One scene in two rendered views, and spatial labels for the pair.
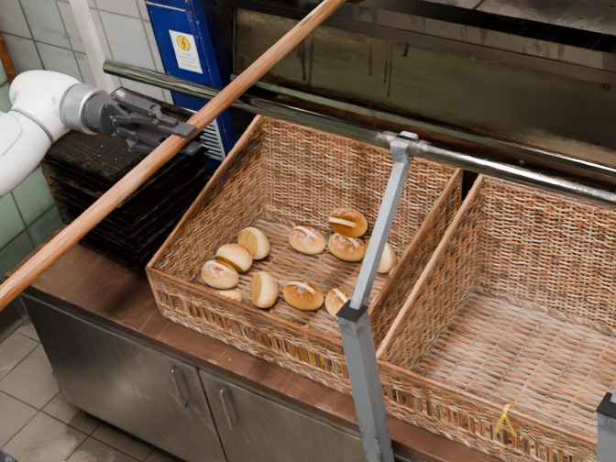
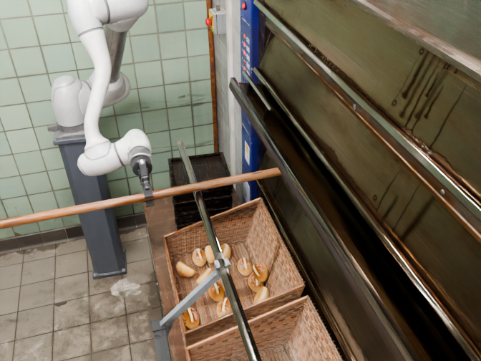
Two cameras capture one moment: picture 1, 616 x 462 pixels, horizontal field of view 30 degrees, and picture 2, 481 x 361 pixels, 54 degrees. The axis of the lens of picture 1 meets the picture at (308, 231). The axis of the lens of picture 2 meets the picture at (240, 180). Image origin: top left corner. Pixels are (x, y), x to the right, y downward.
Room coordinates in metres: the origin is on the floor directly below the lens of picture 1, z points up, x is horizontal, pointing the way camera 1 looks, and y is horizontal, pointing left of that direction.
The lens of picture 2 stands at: (0.78, -0.78, 2.24)
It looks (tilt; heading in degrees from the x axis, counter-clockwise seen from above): 37 degrees down; 32
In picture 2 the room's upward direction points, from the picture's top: 1 degrees counter-clockwise
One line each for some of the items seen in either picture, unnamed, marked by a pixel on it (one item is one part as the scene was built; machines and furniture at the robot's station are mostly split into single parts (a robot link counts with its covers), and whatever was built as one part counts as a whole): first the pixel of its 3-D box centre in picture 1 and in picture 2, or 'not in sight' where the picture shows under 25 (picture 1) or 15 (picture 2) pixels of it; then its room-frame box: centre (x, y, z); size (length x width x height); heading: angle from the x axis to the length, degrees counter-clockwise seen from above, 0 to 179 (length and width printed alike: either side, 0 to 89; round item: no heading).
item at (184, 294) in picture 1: (306, 243); (227, 270); (1.93, 0.01, 0.72); 0.56 x 0.49 x 0.28; 47
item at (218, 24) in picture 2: not in sight; (217, 21); (2.71, 0.55, 1.46); 0.10 x 0.07 x 0.10; 48
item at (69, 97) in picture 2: not in sight; (69, 99); (2.13, 1.04, 1.17); 0.18 x 0.16 x 0.22; 160
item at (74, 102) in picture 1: (88, 109); (140, 160); (1.87, 0.36, 1.20); 0.09 x 0.06 x 0.09; 138
